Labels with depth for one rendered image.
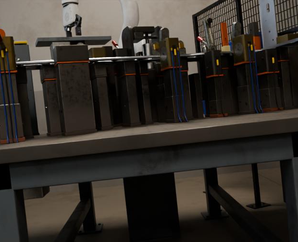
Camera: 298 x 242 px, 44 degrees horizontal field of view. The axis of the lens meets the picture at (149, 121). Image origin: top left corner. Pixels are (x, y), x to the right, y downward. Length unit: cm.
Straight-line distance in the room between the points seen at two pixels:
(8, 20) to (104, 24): 102
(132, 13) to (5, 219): 151
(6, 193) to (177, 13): 334
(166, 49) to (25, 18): 291
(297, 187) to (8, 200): 80
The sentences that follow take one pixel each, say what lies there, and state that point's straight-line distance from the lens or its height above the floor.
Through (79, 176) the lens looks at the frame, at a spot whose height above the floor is 60.
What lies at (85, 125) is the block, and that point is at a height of 73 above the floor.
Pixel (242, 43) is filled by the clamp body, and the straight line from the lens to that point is 169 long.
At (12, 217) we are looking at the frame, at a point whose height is 51.
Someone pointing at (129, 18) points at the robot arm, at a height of 132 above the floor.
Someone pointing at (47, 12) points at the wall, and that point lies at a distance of 425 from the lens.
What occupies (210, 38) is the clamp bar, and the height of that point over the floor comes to 112.
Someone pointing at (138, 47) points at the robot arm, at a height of 114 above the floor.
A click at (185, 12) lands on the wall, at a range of 418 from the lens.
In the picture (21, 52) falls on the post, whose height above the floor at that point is 110.
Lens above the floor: 76
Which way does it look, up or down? 1 degrees down
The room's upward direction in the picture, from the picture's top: 6 degrees counter-clockwise
